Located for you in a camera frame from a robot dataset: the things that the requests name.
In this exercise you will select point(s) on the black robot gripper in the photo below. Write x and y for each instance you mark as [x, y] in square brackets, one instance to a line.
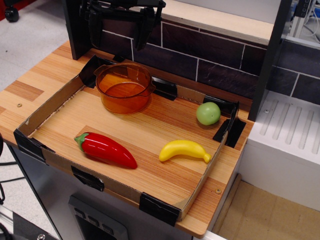
[145, 12]

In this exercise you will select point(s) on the yellow plastic banana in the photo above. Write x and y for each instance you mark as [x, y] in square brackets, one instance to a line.
[184, 147]

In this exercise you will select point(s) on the orange transparent plastic pot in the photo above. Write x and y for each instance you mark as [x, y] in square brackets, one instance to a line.
[124, 88]

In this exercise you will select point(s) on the cardboard fence with black tape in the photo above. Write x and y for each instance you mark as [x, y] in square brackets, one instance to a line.
[166, 190]

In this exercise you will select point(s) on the black caster wheel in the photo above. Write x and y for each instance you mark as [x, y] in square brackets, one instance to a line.
[11, 14]

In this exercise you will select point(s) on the red plastic chili pepper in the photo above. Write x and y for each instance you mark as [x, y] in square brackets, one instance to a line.
[105, 148]

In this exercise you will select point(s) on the green plastic apple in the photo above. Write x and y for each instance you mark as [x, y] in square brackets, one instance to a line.
[208, 113]

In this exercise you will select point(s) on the brass screw right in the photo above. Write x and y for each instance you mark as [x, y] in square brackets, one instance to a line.
[218, 191]

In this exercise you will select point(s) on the grey oven control panel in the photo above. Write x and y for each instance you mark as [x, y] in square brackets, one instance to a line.
[95, 225]

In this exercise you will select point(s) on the white dish drainer sink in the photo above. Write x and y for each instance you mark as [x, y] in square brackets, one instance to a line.
[282, 152]

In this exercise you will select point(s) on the dark grey left post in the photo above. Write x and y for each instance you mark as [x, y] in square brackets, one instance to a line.
[77, 28]

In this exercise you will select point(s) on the dark grey post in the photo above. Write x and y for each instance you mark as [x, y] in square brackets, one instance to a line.
[269, 59]
[77, 28]

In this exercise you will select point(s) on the dark grey right post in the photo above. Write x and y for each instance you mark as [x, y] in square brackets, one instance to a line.
[269, 59]

